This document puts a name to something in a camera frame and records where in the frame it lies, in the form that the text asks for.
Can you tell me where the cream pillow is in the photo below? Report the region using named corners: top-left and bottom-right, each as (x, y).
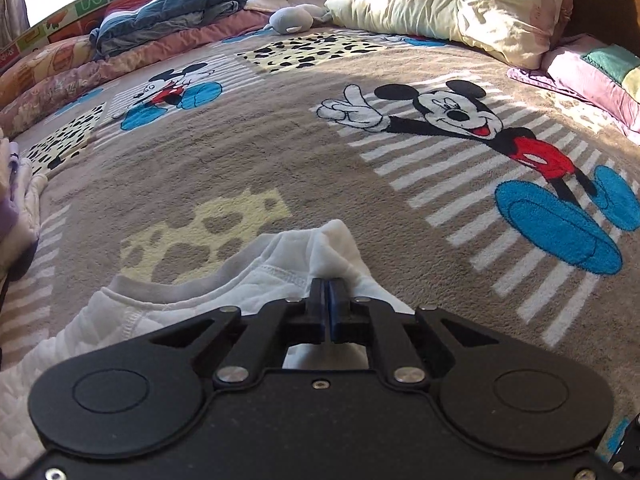
top-left (325, 0), bottom-right (574, 69)

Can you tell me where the blue folded quilt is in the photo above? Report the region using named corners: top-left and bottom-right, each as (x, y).
top-left (90, 0), bottom-right (248, 57)

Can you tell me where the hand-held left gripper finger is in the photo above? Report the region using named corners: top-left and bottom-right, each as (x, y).
top-left (327, 277), bottom-right (501, 390)
top-left (147, 277), bottom-right (329, 390)

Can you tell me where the cartoon mouse printed blanket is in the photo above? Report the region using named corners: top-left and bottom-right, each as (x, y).
top-left (0, 25), bottom-right (640, 463)

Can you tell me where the white floral folded cloth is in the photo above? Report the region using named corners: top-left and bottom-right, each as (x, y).
top-left (0, 174), bottom-right (49, 282)

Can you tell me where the pink floral long pillow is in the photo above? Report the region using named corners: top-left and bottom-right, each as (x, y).
top-left (0, 10), bottom-right (274, 137)

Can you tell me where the grey plush toy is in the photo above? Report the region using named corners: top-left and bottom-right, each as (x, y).
top-left (269, 4), bottom-right (334, 36)

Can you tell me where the white quilted garment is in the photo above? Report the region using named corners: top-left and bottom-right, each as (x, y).
top-left (0, 219), bottom-right (416, 466)

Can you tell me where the orange cartoon printed quilt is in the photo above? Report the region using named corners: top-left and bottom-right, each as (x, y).
top-left (0, 35), bottom-right (99, 107)

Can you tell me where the pastel patchwork quilt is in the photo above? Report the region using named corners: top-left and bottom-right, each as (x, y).
top-left (507, 35), bottom-right (640, 137)

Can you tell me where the lavender folded cloth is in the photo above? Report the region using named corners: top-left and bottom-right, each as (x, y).
top-left (0, 137), bottom-right (24, 241)

